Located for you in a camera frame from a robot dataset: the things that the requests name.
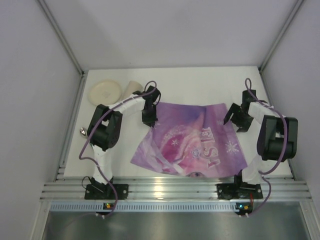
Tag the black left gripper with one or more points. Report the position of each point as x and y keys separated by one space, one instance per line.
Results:
x=149 y=118

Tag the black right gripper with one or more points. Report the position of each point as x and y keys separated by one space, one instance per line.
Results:
x=238 y=116

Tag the cream beige cup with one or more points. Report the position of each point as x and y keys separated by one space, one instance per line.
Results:
x=131 y=87

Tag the purple Elsa placemat cloth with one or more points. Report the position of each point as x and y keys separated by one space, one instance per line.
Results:
x=191 y=141

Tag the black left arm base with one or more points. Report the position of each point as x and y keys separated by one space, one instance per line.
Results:
x=105 y=192

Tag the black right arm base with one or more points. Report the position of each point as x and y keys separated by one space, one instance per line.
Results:
x=244 y=191

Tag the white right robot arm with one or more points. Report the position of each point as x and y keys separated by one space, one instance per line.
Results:
x=277 y=139

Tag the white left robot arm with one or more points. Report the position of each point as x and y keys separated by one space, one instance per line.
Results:
x=104 y=129

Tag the cream round plate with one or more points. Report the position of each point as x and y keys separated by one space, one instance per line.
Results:
x=106 y=92

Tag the silver spoon green handle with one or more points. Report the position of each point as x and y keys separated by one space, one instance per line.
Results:
x=83 y=132

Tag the aluminium front rail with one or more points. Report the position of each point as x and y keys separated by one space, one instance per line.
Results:
x=175 y=188

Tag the right aluminium frame post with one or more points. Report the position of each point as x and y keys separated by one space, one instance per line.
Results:
x=297 y=5

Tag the aluminium frame post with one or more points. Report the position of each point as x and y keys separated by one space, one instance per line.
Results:
x=60 y=35
x=297 y=5

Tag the left aluminium frame post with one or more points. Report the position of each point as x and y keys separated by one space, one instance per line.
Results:
x=60 y=35

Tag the slotted grey cable duct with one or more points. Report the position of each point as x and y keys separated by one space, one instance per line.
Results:
x=152 y=207

